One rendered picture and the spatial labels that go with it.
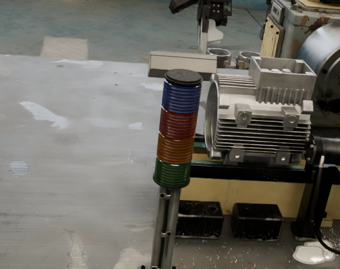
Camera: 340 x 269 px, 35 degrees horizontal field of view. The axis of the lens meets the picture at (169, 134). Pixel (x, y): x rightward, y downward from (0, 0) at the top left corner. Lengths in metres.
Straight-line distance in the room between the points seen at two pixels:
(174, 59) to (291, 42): 0.43
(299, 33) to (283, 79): 0.51
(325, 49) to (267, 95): 0.38
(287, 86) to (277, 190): 0.25
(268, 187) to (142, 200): 0.29
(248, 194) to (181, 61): 0.38
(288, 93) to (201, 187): 0.28
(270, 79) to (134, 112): 0.66
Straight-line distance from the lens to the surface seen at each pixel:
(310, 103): 1.17
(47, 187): 1.30
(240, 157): 1.15
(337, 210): 1.32
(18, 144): 1.48
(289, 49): 1.66
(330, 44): 1.48
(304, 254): 1.19
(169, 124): 0.84
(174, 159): 0.86
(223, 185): 1.21
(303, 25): 1.64
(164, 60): 1.36
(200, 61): 1.37
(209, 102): 1.27
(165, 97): 0.83
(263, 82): 1.14
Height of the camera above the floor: 1.50
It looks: 27 degrees down
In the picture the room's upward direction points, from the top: 6 degrees clockwise
